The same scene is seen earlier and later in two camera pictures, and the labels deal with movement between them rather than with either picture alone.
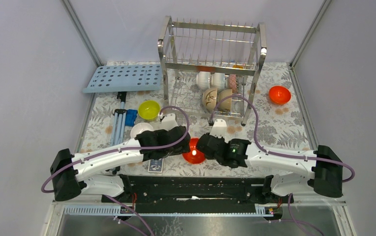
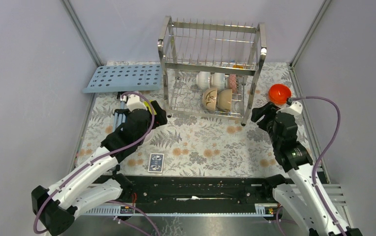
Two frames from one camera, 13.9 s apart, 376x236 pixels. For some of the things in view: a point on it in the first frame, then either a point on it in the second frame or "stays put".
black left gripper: x=180 y=151 → x=160 y=118
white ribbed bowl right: x=218 y=80 stays put
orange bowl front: x=279 y=95 stays put
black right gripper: x=211 y=157 → x=268 y=109
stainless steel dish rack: x=211 y=68 stays put
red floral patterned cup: x=232 y=83 stays put
